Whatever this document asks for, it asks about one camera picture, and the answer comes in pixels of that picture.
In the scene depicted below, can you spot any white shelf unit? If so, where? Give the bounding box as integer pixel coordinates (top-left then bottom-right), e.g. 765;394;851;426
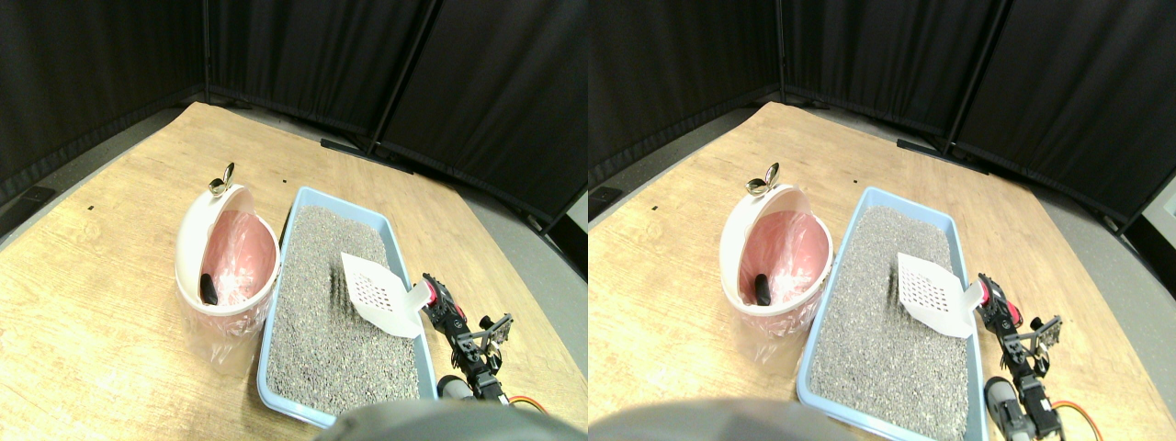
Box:
1139;179;1176;232

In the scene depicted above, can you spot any white scoop with red handle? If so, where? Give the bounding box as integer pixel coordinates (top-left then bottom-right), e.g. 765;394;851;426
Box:
896;253;994;339
340;253;445;338

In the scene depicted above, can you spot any white bin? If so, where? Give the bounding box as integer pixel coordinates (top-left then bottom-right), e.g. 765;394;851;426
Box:
718;164;835;343
175;164;281;343

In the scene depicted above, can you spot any blue litter tray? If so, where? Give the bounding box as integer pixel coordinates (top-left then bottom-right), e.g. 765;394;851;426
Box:
797;187;989;441
256;187;440;429

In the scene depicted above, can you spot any black curtain stand pole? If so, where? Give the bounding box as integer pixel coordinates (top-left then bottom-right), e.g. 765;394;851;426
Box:
775;0;787;95
201;0;213;95
367;0;435;148
946;0;1013;148
540;164;588;232
1107;152;1176;231

